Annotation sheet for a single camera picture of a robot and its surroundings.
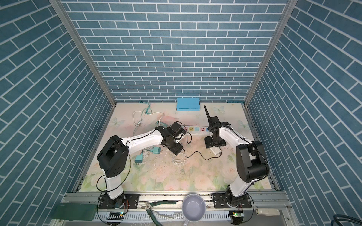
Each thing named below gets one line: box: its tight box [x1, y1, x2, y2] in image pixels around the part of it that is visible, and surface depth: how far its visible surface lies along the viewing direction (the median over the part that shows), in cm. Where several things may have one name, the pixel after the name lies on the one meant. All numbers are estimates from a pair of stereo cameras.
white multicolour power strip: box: [181, 125, 213, 137], surface depth 101 cm
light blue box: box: [176, 97, 201, 112], surface depth 122 cm
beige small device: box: [255, 208, 280, 217], surface depth 70 cm
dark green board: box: [51, 203, 97, 221], surface depth 72 cm
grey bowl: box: [181, 193, 206, 226], surface depth 71 cm
